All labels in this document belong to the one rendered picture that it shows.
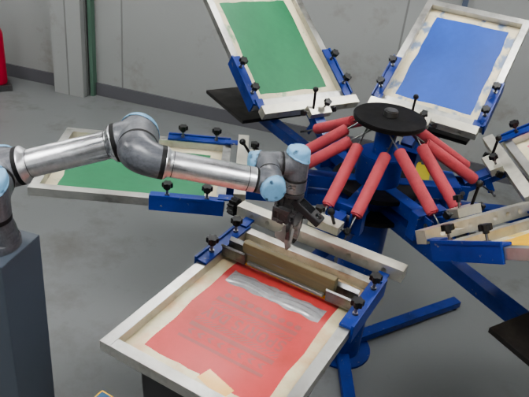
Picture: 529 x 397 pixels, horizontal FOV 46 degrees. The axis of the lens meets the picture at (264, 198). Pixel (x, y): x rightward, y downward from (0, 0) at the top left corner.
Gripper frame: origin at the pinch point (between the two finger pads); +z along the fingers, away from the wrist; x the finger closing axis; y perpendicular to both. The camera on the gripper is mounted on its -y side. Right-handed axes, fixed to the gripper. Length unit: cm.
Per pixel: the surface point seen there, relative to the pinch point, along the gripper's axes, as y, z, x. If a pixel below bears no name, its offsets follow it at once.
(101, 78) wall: 323, 95, -261
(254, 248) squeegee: 13.2, 6.8, 1.2
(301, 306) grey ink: -9.8, 16.2, 8.3
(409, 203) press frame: -20, 11, -72
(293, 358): -18.5, 16.8, 30.8
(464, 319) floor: -51, 113, -148
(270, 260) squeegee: 6.7, 8.9, 1.3
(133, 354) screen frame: 18, 13, 59
